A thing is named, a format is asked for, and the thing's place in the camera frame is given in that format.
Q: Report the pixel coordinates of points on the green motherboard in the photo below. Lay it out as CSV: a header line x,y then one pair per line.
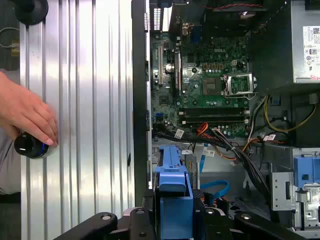
x,y
200,102

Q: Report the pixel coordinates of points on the grey power supply unit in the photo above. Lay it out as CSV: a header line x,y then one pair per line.
x,y
300,37

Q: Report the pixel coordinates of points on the thin metal locking lever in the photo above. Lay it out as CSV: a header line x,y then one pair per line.
x,y
240,94

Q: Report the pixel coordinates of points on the black round object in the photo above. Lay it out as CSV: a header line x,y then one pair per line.
x,y
32,10

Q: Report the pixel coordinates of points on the metal socket cover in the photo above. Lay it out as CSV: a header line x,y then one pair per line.
x,y
227,83

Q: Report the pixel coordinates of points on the black case fan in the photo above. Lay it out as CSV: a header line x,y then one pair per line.
x,y
230,22

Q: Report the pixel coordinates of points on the CPU socket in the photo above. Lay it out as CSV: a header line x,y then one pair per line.
x,y
240,83

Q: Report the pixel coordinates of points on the metal disk bay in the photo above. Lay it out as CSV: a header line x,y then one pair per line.
x,y
222,170

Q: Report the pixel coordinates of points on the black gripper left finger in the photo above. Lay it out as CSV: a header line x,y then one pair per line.
x,y
140,225

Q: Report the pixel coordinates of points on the motherboard expansion slot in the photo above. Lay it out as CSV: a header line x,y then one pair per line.
x,y
160,65

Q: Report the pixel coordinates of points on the blue plastic cage latch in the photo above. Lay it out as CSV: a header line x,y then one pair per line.
x,y
303,172

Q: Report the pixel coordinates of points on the blue VGA port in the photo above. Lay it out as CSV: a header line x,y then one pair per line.
x,y
196,33

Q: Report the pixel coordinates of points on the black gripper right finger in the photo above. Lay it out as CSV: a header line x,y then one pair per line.
x,y
201,220

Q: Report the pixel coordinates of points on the person's bare hand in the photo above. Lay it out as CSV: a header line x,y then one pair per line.
x,y
25,110

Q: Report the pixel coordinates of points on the hard disk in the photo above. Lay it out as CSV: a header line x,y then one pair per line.
x,y
175,212

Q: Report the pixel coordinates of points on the silver coin cell battery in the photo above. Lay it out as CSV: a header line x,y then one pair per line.
x,y
168,67

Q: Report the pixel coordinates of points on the black open PC case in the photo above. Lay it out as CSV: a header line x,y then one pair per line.
x,y
138,75

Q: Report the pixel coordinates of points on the black RAM slot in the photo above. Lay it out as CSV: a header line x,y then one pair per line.
x,y
215,118
215,113
215,122
215,109

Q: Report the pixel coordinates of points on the silver metal drive cage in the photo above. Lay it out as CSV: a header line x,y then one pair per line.
x,y
280,190

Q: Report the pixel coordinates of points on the black graphics card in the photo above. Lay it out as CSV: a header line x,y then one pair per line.
x,y
177,75

